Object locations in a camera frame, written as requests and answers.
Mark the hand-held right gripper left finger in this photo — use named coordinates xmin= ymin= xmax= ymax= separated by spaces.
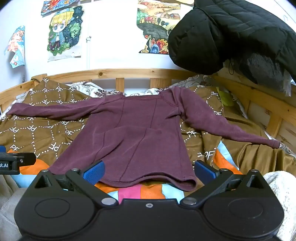
xmin=34 ymin=160 xmax=119 ymax=207

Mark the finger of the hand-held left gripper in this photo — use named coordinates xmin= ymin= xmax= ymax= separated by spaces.
xmin=13 ymin=152 xmax=37 ymax=167

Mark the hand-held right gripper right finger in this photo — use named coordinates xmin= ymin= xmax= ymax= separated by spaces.
xmin=180 ymin=160 xmax=270 ymax=207

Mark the maroon long-sleeve shirt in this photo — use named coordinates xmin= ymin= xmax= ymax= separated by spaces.
xmin=6 ymin=86 xmax=281 ymax=192

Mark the brown patterned blanket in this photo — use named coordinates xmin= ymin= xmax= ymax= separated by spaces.
xmin=0 ymin=77 xmax=289 ymax=175

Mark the colourful striped blanket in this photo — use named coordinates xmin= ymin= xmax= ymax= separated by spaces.
xmin=7 ymin=141 xmax=244 ymax=200

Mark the green cloth item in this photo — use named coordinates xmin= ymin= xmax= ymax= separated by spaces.
xmin=217 ymin=89 xmax=234 ymax=107

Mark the wooden bed headboard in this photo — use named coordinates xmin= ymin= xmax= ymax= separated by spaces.
xmin=0 ymin=68 xmax=296 ymax=144

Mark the grey fuzzy cloth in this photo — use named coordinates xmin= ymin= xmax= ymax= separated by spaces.
xmin=235 ymin=51 xmax=287 ymax=85

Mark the clear plastic bag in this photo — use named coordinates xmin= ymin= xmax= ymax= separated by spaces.
xmin=280 ymin=69 xmax=295 ymax=97

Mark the black puffer jacket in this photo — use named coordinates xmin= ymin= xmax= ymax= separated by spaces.
xmin=168 ymin=0 xmax=296 ymax=91

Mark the colourful floral cloth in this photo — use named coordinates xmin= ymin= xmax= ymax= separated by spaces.
xmin=136 ymin=0 xmax=195 ymax=55

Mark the small curled wall poster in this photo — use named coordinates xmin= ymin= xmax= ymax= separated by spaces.
xmin=4 ymin=25 xmax=26 ymax=69

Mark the cartoon figure wall poster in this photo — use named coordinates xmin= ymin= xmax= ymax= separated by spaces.
xmin=47 ymin=5 xmax=83 ymax=62

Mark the red and blue wall poster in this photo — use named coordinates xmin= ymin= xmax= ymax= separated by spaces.
xmin=41 ymin=0 xmax=82 ymax=16

